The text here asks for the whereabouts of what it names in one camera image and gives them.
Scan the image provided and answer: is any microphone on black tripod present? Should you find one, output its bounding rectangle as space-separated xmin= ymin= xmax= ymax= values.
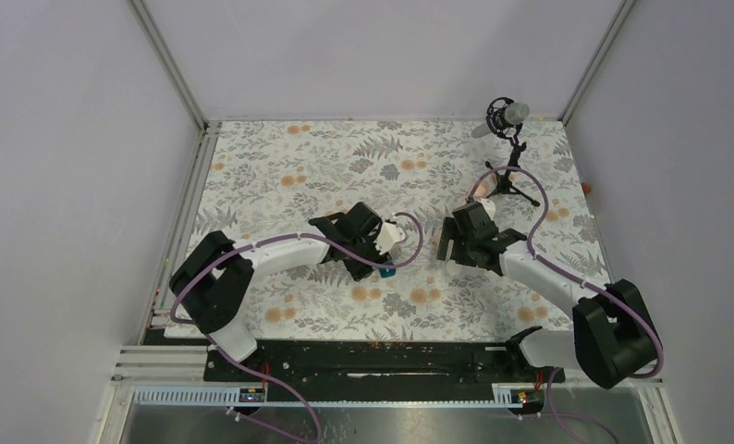
xmin=471 ymin=96 xmax=542 ymax=208

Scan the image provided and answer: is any left aluminium frame rail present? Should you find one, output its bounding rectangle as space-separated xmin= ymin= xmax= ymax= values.
xmin=127 ymin=0 xmax=210 ymax=131

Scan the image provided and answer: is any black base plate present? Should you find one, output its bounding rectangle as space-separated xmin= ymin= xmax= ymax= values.
xmin=202 ymin=339 xmax=568 ymax=404

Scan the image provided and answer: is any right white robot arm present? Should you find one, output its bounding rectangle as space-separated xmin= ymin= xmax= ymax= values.
xmin=436 ymin=201 xmax=664 ymax=389

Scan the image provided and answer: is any aluminium frame rail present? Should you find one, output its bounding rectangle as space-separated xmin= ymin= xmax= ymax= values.
xmin=557 ymin=0 xmax=638 ymax=127
xmin=127 ymin=0 xmax=210 ymax=131

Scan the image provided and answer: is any right aluminium frame rail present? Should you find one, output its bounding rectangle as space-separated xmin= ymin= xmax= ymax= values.
xmin=557 ymin=0 xmax=638 ymax=127

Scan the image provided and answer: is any white slotted cable duct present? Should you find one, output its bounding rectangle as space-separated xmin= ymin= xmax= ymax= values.
xmin=132 ymin=384 xmax=543 ymax=410

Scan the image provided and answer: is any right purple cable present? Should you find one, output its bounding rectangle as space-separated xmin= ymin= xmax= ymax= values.
xmin=466 ymin=165 xmax=666 ymax=379

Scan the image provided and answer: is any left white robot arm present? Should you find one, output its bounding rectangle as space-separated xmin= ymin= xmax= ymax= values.
xmin=169 ymin=202 xmax=408 ymax=380

